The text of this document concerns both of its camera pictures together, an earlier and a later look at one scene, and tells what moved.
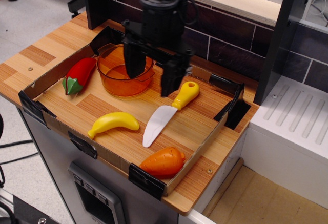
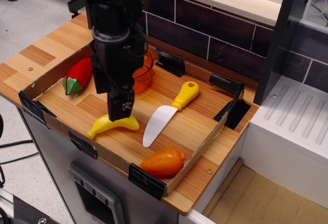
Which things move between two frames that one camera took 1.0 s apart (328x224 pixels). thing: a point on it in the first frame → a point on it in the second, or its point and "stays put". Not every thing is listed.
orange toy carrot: (164, 162) stays put
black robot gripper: (166, 5) → (121, 52)
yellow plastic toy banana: (114, 120) stays put
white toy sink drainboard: (287, 138) stays put
